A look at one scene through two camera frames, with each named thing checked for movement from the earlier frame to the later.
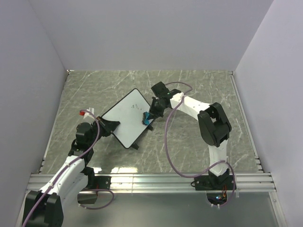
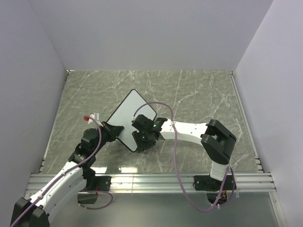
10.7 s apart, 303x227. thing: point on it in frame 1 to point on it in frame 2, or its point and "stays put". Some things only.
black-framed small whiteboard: (128, 112) stays put
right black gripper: (154, 114) to (140, 144)
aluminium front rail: (163, 183) stays put
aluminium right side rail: (247, 126) stays put
